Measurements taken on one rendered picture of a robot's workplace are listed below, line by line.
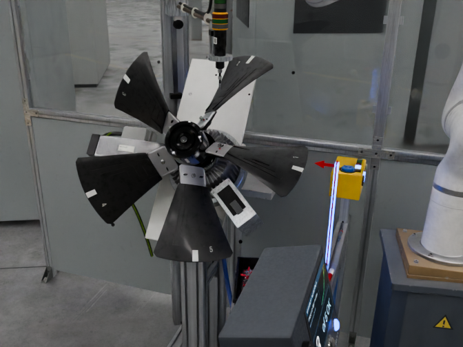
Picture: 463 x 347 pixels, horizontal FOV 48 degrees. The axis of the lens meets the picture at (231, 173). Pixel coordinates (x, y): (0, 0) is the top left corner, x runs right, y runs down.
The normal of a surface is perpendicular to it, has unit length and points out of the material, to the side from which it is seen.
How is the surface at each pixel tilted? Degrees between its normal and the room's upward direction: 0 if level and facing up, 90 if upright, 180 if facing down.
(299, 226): 90
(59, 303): 0
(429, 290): 90
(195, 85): 50
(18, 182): 90
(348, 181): 90
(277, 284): 15
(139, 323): 0
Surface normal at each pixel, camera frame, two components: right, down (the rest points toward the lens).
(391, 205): -0.31, 0.37
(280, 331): -0.23, -0.92
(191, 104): -0.23, -0.31
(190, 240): 0.36, -0.33
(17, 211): 0.11, 0.39
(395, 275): 0.01, -0.92
